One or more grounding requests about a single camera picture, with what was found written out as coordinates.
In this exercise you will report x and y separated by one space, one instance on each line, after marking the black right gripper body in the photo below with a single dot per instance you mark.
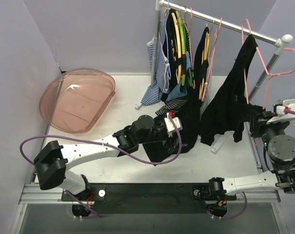
258 125

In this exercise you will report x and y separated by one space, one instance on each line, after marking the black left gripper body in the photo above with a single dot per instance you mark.
168 137

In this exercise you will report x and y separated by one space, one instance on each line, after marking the black tank top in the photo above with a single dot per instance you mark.
229 108

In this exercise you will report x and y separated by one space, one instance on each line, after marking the pink wire hanger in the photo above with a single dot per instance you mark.
280 45

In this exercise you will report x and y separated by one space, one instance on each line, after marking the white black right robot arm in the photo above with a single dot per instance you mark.
279 150

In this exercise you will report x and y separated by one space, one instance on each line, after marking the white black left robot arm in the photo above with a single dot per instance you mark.
54 162

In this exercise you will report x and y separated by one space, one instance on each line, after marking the blue white striped top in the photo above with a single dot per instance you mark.
160 84

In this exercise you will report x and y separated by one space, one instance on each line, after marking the light blue hanger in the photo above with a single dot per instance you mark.
167 41

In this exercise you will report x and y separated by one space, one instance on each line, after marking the pink hanger with garment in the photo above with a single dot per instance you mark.
212 55

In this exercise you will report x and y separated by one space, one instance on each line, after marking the green hanger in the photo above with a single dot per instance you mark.
184 67

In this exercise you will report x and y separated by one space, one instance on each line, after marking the black multicolour striped garment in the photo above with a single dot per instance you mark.
172 106

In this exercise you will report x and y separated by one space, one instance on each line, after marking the teal garment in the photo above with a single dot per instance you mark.
178 91

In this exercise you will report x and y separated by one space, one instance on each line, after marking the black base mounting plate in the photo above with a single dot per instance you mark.
182 198

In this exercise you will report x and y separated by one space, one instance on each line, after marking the black hanging garment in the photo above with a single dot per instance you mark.
189 114

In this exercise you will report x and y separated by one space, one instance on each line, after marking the white clothes rack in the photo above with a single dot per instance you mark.
152 47

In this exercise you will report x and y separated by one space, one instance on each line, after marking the pink translucent plastic basin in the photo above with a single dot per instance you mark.
75 100

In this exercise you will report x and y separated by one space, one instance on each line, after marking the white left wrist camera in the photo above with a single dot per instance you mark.
172 124

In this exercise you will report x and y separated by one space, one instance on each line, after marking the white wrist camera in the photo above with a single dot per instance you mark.
284 111
172 124

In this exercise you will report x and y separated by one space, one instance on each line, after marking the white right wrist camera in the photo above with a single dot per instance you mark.
284 111

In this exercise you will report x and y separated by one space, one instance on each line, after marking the aluminium frame rail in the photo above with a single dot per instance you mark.
32 194

